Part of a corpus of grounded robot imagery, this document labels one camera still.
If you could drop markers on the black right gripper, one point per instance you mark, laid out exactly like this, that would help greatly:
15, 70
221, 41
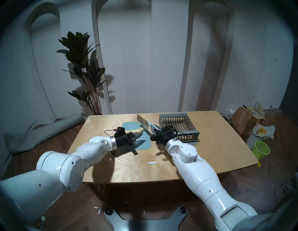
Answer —
164, 137

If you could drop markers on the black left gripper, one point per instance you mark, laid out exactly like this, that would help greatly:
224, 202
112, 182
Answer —
123, 140

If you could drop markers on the peeled banana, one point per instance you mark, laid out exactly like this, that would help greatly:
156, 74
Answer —
136, 129

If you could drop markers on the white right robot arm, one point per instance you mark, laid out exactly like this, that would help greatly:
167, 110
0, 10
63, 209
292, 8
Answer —
198, 170

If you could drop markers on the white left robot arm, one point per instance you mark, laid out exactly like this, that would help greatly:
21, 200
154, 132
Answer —
58, 167

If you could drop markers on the blue cutting board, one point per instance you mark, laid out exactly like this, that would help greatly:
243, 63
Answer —
144, 143

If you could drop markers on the grey dish rack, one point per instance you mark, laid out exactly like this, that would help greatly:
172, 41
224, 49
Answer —
184, 125

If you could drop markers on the clear plastic bag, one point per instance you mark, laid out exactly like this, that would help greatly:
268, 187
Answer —
228, 113

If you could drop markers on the black base knob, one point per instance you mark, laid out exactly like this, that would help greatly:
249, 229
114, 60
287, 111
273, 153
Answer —
108, 211
183, 209

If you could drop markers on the rolled grey mat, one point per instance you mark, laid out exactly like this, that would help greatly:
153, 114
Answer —
46, 132

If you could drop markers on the white waste bin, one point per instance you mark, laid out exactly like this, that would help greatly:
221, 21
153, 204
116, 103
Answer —
251, 140

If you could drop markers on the potted green plant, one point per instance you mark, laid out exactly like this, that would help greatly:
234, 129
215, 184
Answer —
79, 53

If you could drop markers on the clear plastic bottle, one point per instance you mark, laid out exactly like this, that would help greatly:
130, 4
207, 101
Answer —
256, 104

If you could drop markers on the green mesh basket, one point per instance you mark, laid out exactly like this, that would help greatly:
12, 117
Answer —
262, 150

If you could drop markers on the white plastic bag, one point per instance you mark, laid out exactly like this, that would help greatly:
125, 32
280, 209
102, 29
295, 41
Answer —
267, 131

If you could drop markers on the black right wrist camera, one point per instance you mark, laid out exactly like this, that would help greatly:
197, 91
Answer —
168, 128

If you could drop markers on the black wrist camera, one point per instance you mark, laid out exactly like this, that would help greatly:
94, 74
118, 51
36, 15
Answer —
120, 131
168, 128

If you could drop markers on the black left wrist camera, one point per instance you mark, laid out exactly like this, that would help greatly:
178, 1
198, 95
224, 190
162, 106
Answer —
120, 131

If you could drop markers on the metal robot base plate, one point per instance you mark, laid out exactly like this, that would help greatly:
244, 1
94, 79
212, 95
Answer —
144, 224

